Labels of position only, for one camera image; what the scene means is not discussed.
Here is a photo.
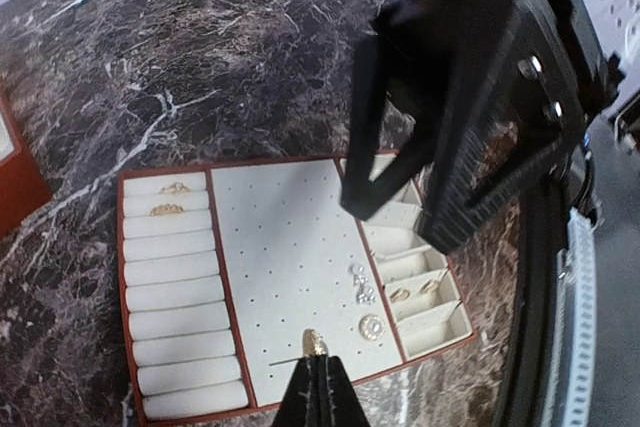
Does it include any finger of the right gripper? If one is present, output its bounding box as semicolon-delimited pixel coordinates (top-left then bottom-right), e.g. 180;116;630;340
340;36;449;220

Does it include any white slotted cable duct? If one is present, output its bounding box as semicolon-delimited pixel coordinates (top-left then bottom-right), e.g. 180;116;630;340
559;208;597;426

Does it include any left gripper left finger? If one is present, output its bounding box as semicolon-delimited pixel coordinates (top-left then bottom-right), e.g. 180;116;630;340
271;356;320;427

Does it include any red jewelry tray cream insert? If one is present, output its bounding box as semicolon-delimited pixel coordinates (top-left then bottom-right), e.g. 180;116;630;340
117;156;474;426

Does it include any dark gem brooch ring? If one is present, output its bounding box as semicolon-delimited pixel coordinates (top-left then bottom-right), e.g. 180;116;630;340
359;314;385;342

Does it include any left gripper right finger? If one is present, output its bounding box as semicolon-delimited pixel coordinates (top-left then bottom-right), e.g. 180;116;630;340
319;355;370;427

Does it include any black front table rail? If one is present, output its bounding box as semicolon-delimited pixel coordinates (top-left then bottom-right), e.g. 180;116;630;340
492;178;568;426

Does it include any red wooden jewelry box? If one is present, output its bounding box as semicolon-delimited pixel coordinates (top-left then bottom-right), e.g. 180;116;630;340
0;85;52;238

